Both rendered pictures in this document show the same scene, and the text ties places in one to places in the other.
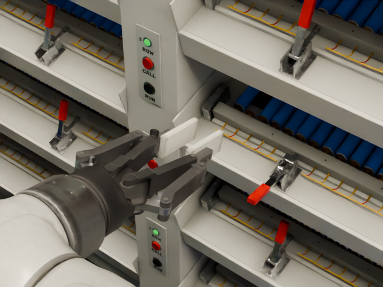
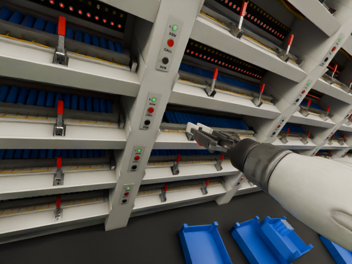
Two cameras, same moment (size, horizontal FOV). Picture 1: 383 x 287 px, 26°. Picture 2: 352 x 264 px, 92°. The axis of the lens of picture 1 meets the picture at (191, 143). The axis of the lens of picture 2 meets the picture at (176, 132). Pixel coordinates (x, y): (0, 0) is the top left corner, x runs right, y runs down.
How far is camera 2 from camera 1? 93 cm
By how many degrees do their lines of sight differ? 60
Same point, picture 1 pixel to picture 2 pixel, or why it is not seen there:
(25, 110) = (14, 177)
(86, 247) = not seen: hidden behind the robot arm
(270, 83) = (204, 101)
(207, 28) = (178, 87)
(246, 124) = (172, 125)
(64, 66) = (74, 133)
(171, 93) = (158, 121)
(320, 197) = not seen: hidden behind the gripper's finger
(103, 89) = (106, 135)
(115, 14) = (132, 90)
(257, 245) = (165, 168)
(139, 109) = (136, 135)
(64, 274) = not seen: outside the picture
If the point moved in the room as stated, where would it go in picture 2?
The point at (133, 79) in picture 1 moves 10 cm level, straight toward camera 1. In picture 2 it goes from (136, 121) to (165, 136)
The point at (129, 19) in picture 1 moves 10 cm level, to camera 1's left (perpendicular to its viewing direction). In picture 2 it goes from (144, 90) to (119, 94)
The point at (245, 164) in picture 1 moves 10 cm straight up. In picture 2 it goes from (178, 138) to (187, 116)
